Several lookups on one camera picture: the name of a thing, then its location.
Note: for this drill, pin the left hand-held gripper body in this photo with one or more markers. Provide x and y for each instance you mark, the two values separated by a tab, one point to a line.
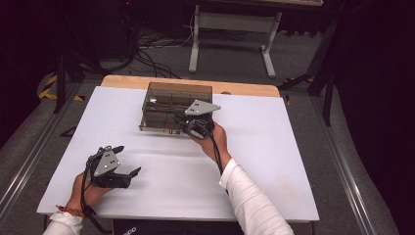
106	164

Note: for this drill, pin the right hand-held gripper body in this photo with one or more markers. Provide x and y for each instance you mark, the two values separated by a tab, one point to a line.
200	109

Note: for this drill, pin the brown transparent storage box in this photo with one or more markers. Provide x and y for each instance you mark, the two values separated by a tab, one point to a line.
163	98

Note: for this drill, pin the person's right hand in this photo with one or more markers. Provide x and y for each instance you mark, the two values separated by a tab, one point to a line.
217	143

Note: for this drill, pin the person's left hand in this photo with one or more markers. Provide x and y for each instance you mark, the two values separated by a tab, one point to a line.
83	196

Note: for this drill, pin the small dark round cap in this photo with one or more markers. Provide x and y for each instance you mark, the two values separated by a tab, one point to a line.
226	93

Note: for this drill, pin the wooden table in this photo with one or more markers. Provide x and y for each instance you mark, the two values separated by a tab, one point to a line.
130	81

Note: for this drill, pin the white table board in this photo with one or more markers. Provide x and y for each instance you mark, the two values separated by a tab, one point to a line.
261	147

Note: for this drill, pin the black box white lettering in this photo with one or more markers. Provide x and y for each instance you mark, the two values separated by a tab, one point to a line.
179	228

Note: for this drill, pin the black metal stand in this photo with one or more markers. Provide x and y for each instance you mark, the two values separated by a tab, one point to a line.
328	98
59	84

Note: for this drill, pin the yellow black floor tape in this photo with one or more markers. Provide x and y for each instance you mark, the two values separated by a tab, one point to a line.
49	94

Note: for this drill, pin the grey metal floor rail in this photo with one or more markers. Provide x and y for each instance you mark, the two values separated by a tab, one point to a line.
342	169
32	160

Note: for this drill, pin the white metal desk frame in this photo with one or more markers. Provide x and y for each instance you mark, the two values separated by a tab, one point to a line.
235	22

